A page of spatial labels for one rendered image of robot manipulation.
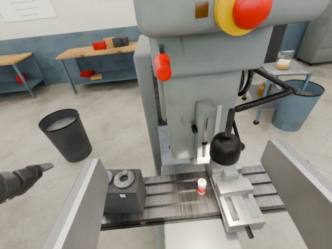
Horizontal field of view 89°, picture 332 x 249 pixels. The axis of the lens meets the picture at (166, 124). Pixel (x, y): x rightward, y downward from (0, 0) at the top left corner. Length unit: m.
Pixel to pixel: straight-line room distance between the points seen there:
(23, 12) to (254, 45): 5.31
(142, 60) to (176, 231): 0.84
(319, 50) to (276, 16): 5.37
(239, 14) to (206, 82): 0.24
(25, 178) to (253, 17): 0.70
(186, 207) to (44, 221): 1.79
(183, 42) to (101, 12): 4.51
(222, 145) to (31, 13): 5.24
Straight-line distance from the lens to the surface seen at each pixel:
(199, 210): 0.91
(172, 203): 0.92
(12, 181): 0.69
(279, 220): 2.12
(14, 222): 2.62
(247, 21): 0.23
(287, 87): 0.49
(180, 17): 0.25
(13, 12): 5.61
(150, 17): 0.25
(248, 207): 0.88
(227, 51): 0.39
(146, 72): 0.90
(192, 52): 0.37
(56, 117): 2.78
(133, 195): 0.78
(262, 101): 0.41
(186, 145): 0.55
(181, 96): 0.44
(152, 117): 1.03
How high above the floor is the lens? 1.78
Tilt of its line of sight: 38 degrees down
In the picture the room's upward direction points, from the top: 6 degrees counter-clockwise
